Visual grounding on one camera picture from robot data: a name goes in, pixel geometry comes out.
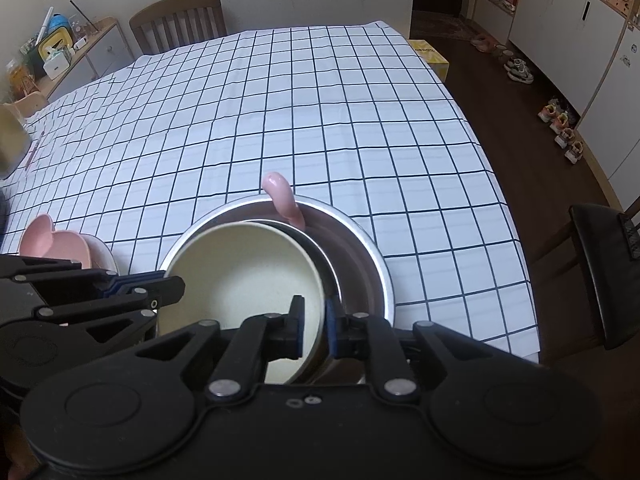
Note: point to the white tissue box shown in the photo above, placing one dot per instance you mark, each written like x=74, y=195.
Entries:
x=56, y=66

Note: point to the pink bear-shaped plate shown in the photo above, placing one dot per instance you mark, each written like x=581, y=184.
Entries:
x=45, y=235

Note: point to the pink slipper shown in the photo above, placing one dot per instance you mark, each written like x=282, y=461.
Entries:
x=481, y=43

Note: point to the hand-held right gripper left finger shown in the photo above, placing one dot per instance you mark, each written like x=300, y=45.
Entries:
x=297, y=327

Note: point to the grey white sneaker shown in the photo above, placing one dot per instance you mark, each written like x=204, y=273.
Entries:
x=521, y=76
x=516, y=65

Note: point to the patterned door rug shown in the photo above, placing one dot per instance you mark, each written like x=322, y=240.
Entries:
x=445, y=26

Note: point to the grey slipper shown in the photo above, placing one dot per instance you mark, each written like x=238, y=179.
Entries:
x=503, y=54

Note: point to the white stick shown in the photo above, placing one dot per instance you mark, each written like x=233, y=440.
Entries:
x=44, y=25

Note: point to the yellow storage box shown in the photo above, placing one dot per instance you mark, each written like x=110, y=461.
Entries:
x=55, y=42

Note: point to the pink pen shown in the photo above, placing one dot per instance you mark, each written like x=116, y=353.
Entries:
x=34, y=151

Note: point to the white tall cabinet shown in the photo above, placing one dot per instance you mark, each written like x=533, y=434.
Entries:
x=565, y=45

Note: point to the thin black stick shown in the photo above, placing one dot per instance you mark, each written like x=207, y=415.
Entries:
x=83, y=16

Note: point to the wooden chair with black cushion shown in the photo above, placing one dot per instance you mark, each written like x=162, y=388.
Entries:
x=600, y=260

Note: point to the blue round container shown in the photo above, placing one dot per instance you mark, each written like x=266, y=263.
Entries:
x=60, y=22

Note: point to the cream bowl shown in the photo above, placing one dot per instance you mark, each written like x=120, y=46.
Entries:
x=240, y=270

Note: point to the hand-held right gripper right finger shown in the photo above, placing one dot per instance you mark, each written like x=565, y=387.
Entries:
x=334, y=330

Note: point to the large steel bowl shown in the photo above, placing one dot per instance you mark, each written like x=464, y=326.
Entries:
x=360, y=270

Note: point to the checkered white tablecloth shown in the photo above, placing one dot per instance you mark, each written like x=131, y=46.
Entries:
x=300, y=110

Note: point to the wooden slat-back chair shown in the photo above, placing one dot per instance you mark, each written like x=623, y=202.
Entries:
x=175, y=5

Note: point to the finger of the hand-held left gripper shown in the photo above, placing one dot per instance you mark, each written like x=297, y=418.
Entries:
x=50, y=267
x=165, y=287

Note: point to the wooden top sideboard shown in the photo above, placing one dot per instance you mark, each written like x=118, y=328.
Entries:
x=100, y=55

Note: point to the light wooden high chair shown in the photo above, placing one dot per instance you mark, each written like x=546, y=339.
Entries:
x=30, y=102

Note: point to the yellow cartoon cardboard box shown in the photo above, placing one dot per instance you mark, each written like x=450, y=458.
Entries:
x=430, y=57

